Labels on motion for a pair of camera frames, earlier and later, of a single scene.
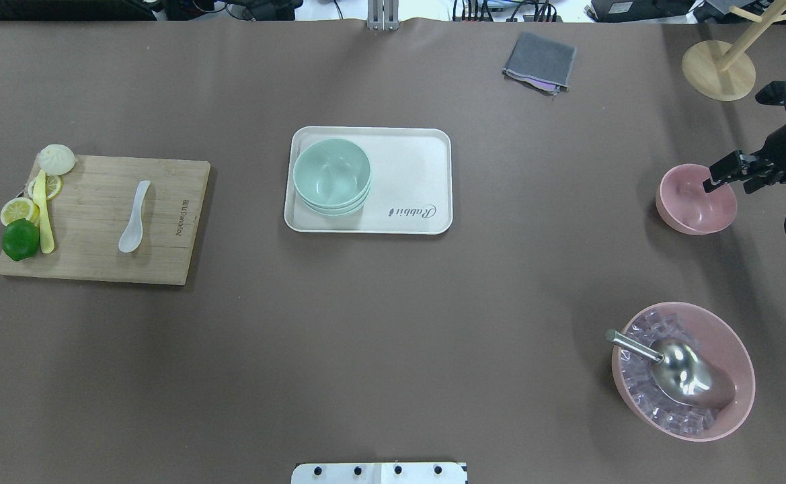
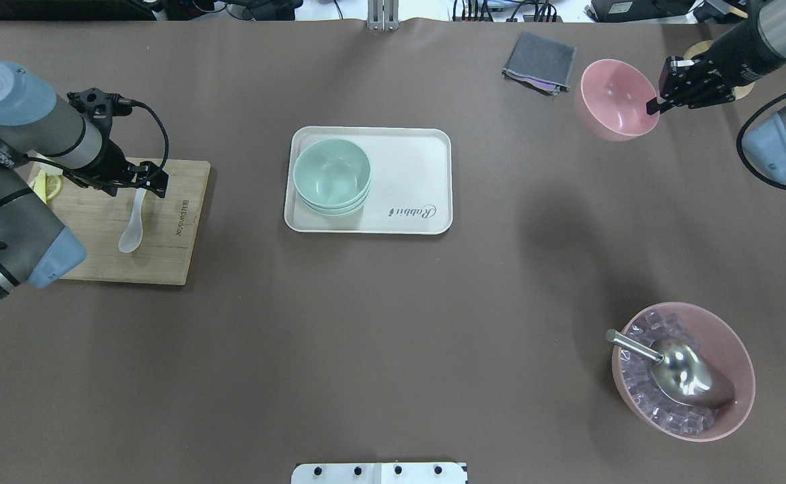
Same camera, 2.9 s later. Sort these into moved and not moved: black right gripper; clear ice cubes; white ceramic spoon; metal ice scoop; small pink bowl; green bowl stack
Moved: small pink bowl; black right gripper
Not moved: green bowl stack; metal ice scoop; clear ice cubes; white ceramic spoon
